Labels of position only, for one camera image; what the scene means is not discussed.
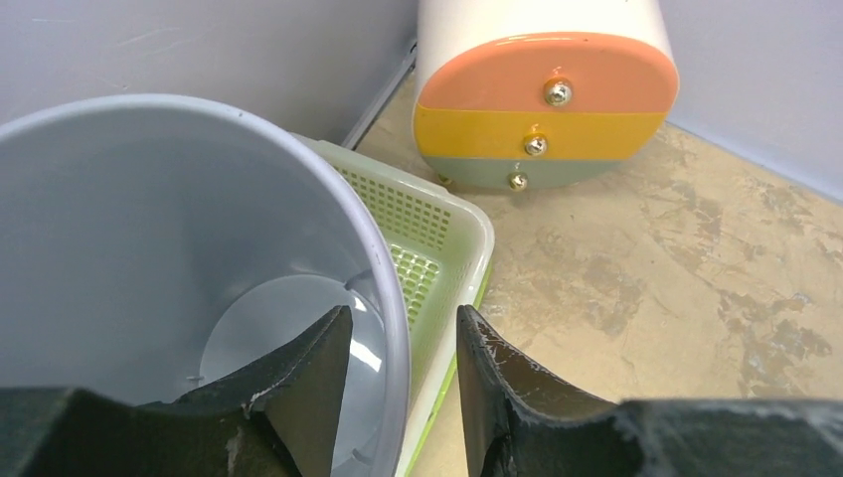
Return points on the pale green perforated basket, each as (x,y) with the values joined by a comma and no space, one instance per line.
(441,247)

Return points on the cream cabinet with coloured drawers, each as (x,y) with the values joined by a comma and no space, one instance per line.
(530,94)

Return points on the large grey plastic bucket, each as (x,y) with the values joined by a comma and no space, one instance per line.
(154,243)

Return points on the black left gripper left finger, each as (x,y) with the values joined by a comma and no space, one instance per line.
(277,416)

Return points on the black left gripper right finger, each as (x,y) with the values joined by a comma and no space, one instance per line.
(520,419)

